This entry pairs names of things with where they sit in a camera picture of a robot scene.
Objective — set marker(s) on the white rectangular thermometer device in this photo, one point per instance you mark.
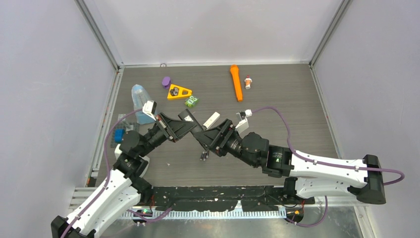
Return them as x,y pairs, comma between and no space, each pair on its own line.
211,120

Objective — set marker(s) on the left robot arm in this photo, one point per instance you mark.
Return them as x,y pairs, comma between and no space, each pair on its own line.
124,186

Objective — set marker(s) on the blue lego brick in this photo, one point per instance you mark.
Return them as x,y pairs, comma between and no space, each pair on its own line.
118,135

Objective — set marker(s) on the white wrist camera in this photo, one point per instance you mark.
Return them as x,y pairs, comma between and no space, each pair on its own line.
243,123
149,108

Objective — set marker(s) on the black remote control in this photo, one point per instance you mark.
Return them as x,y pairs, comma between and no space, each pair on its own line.
186,115

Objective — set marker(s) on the purple cylinder toy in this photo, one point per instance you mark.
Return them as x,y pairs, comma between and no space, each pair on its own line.
166,82

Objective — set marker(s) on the blue transparent plastic container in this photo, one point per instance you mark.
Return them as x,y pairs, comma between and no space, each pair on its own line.
140,96

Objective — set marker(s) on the grey lego baseplate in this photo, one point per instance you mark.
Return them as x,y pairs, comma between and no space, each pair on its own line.
128,124

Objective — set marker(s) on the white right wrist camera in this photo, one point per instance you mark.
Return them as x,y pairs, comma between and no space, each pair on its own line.
243,123

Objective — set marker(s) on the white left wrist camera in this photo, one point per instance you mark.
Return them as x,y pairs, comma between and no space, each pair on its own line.
149,108

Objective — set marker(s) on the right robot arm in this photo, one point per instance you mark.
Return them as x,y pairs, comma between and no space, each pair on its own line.
305,175

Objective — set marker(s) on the yellow triangle shape toy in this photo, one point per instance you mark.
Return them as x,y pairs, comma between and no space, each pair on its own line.
183,93

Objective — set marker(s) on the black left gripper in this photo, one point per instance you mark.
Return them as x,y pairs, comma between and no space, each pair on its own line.
176,128

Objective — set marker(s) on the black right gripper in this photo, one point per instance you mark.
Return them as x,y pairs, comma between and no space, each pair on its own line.
207,138

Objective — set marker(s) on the green owl toy block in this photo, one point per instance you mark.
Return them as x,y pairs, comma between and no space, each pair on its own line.
191,101

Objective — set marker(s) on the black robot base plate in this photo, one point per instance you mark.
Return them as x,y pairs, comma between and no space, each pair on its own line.
221,198

